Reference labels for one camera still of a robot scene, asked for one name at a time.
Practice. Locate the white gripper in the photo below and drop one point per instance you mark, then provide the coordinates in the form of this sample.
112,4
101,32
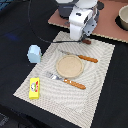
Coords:
82,22

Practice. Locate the yellow butter box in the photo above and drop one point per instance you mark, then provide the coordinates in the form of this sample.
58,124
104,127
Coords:
34,89

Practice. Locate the brown toy sausage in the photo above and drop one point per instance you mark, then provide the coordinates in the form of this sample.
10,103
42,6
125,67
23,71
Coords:
86,41

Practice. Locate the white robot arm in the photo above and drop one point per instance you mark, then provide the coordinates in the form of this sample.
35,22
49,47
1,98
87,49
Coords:
82,4

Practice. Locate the grey toy pot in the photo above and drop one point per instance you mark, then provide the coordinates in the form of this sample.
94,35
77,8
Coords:
64,8

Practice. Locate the black stove burner disc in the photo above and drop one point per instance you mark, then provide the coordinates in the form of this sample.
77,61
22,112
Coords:
100,5

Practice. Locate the beige bowl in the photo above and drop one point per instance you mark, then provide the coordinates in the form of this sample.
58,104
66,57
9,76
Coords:
123,14

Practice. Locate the round wooden plate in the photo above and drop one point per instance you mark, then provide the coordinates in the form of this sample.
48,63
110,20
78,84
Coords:
69,66

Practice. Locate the woven beige placemat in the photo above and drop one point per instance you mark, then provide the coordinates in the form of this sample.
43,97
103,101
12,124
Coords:
75,105

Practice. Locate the knife with orange handle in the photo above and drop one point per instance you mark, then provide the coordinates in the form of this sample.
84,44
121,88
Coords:
80,56

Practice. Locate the fork with orange handle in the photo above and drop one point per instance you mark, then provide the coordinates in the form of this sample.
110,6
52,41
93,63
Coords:
55,77

